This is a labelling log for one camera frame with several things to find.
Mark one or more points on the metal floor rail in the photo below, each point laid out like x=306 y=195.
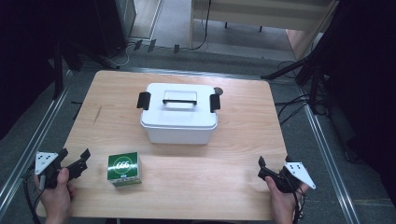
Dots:
x=34 y=140
x=330 y=161

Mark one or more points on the dark metal stand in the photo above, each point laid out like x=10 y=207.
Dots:
x=58 y=71

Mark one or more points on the person's left hand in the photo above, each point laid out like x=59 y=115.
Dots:
x=57 y=199

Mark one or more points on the black tripod stand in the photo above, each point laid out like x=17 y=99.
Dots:
x=308 y=68

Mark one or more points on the grey round disc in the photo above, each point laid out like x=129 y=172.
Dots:
x=219 y=90

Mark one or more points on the dark cabinet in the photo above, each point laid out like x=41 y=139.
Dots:
x=115 y=25

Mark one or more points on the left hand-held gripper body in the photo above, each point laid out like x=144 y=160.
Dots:
x=46 y=161

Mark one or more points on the white plastic storage box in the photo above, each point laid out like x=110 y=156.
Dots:
x=179 y=135

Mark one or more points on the pale wooden bench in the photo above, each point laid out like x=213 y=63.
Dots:
x=264 y=14

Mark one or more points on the person's right hand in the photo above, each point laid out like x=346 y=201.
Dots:
x=281 y=202

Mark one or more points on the black tape strip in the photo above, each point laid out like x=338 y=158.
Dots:
x=176 y=48
x=151 y=45
x=137 y=44

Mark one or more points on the green and white carton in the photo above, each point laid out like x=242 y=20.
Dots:
x=124 y=169

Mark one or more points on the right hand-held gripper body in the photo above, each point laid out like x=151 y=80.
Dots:
x=294 y=175

